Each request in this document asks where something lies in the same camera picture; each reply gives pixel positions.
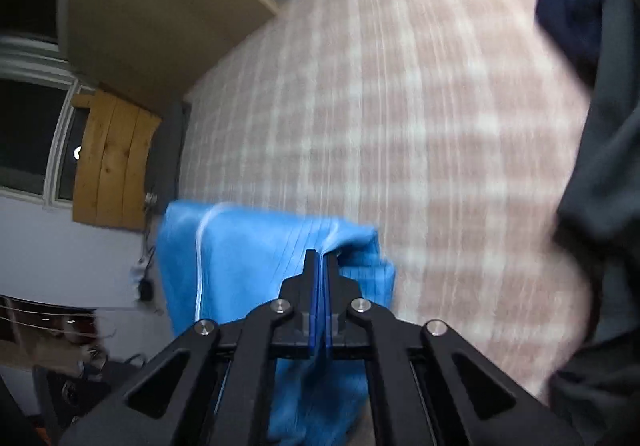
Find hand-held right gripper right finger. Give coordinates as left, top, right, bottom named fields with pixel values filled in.
left=321, top=255, right=586, bottom=446

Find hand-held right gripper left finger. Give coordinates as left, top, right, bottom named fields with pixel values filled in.
left=57, top=250, right=318, bottom=446

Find blue shirt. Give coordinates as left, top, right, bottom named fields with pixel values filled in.
left=157, top=200, right=397, bottom=446

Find pink plaid bed sheet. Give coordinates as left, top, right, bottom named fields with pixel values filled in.
left=177, top=0, right=601, bottom=407

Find pine wood plank board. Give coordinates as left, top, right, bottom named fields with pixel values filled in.
left=71, top=90, right=162, bottom=231

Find dark grey garment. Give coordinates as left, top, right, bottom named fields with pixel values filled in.
left=547, top=0, right=640, bottom=446

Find white framed window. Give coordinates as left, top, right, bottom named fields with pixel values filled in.
left=0, top=38, right=95, bottom=214

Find plywood headboard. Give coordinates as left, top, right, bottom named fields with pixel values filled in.
left=57, top=0, right=280, bottom=115

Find navy blue garment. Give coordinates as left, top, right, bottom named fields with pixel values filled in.
left=532, top=0, right=615, bottom=86

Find charger cables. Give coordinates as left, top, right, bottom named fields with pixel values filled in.
left=131, top=246, right=162, bottom=304

